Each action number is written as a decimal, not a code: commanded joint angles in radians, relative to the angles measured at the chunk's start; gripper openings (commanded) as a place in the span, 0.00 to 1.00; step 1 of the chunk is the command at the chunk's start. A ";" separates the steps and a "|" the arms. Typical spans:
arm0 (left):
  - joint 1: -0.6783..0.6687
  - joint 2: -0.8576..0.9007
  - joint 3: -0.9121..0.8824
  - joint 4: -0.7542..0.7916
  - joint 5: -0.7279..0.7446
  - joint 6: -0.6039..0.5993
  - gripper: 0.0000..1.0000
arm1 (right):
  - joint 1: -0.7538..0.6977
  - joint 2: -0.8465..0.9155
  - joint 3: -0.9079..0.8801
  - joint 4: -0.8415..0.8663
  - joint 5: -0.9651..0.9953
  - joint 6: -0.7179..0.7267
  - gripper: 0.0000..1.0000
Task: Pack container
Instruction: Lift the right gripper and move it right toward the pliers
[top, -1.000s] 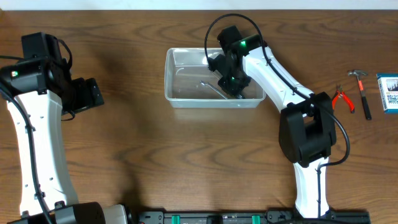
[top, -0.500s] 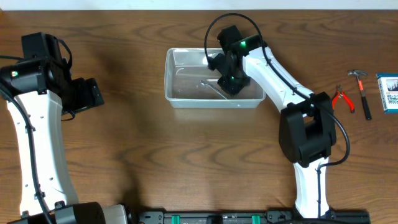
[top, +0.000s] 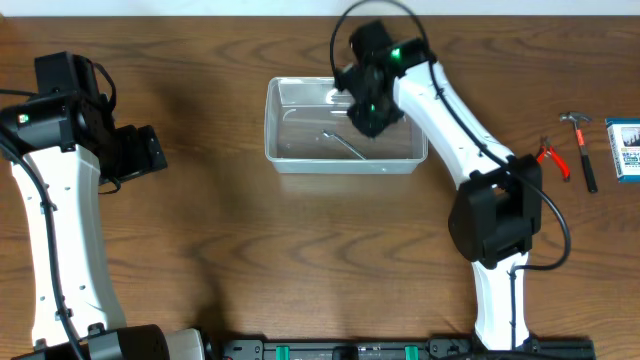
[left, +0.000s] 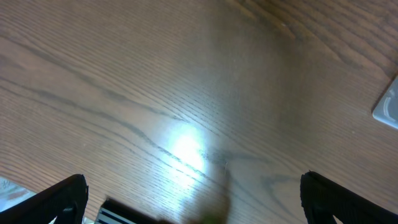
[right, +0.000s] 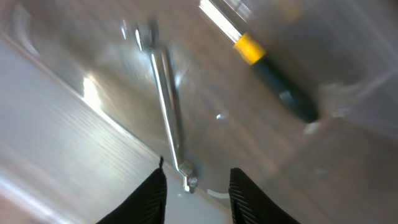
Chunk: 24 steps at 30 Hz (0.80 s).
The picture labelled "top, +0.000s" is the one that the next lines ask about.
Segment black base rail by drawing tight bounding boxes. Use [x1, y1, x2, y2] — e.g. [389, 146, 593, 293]
[219, 338, 597, 360]

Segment blue white small box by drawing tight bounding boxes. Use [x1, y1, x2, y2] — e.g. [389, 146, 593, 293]
[605, 118, 639, 183]

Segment silver offset wrench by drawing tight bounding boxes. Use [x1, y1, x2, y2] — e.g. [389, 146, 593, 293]
[322, 129, 368, 160]

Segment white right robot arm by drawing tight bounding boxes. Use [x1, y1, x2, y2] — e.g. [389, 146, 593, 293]
[335, 39, 542, 351]

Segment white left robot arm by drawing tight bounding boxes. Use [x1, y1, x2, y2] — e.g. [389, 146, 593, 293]
[1, 84, 207, 359]

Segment clear plastic container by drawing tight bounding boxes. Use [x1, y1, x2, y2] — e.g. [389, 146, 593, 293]
[264, 77, 428, 175]

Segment red handled pliers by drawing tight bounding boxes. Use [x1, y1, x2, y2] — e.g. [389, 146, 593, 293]
[535, 136, 571, 182]

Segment small red black hammer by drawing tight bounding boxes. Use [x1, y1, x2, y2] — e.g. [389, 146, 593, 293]
[559, 111, 598, 193]

